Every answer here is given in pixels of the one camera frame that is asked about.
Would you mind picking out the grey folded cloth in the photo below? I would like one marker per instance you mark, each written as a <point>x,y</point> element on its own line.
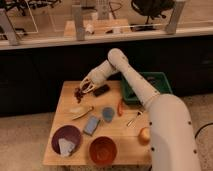
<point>66,147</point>

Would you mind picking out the orange carrot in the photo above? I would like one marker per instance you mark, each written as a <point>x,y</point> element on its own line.
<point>120,108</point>

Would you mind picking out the blue sponge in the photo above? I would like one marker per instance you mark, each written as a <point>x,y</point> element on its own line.
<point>91,125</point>

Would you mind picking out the blue cup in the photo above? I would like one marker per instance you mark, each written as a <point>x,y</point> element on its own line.
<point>108,114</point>

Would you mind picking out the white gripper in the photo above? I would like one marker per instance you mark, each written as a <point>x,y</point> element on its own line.
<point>95,77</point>

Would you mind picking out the black office chair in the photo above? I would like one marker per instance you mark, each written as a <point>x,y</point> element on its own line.
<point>152,8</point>

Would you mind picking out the yellow banana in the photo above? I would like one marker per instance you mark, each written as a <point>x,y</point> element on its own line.
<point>80,111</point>

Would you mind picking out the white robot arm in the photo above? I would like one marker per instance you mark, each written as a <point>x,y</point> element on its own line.
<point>172,141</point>

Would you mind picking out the wooden table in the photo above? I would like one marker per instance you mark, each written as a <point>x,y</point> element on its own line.
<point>129,149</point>

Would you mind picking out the red yellow apple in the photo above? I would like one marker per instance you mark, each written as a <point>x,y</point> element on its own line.
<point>144,136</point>

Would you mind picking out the red bowl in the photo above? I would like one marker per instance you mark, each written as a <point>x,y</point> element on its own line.
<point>103,151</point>

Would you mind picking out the green plastic bin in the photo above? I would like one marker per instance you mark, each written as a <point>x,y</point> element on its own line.
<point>162,85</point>

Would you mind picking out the black tool in bin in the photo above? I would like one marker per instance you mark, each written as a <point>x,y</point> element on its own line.
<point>151,80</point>

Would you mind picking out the dark purple plate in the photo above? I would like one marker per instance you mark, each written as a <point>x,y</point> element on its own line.
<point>68,132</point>

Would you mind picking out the black rectangular block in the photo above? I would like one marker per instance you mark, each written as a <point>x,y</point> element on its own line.
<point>101,90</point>

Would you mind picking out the metal spoon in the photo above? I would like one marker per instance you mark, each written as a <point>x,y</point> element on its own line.
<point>133,119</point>

